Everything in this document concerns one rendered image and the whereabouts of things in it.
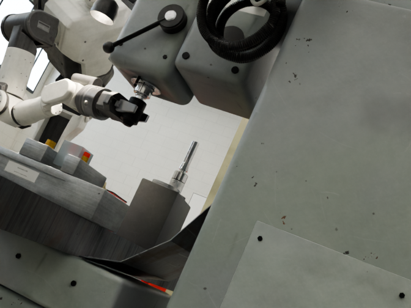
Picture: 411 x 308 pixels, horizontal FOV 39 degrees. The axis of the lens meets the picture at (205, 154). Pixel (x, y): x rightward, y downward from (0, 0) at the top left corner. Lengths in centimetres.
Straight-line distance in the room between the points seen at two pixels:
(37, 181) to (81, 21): 79
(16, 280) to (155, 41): 65
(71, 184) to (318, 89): 54
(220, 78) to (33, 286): 61
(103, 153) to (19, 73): 1024
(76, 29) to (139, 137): 998
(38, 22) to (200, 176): 942
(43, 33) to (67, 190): 77
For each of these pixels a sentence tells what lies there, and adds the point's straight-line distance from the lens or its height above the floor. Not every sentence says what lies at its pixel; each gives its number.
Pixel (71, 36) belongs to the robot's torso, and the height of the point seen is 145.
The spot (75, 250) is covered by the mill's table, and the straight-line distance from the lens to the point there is 127.
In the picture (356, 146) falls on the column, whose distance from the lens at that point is 111.
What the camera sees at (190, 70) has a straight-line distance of 138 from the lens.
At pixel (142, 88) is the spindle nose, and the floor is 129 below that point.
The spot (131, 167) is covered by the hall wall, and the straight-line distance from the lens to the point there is 1170.
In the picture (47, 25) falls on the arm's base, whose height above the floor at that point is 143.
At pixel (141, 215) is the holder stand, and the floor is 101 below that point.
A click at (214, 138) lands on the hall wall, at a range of 1135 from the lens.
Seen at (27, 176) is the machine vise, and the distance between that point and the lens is 130.
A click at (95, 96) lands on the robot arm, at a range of 156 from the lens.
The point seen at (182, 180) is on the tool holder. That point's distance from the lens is 183.
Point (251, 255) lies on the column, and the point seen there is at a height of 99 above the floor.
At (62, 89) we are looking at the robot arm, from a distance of 163.
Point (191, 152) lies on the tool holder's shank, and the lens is 185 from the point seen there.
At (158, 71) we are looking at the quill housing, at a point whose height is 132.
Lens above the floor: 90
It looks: 12 degrees up
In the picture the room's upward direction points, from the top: 24 degrees clockwise
